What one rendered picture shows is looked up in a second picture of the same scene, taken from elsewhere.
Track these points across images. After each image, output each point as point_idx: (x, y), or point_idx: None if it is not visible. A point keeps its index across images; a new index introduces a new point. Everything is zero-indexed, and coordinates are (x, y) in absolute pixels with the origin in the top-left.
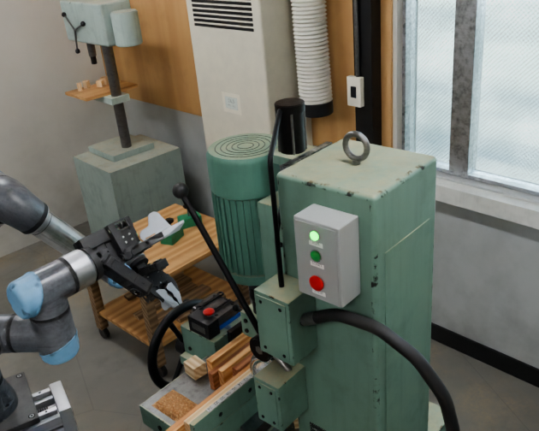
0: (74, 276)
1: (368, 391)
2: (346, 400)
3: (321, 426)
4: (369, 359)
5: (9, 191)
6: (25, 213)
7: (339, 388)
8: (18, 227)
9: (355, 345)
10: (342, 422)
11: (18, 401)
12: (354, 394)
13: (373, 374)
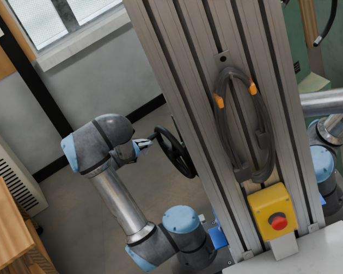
0: None
1: (299, 23)
2: (292, 41)
3: None
4: (296, 7)
5: (115, 116)
6: (129, 121)
7: (288, 38)
8: (130, 134)
9: (291, 7)
10: (292, 54)
11: None
12: (294, 32)
13: (299, 12)
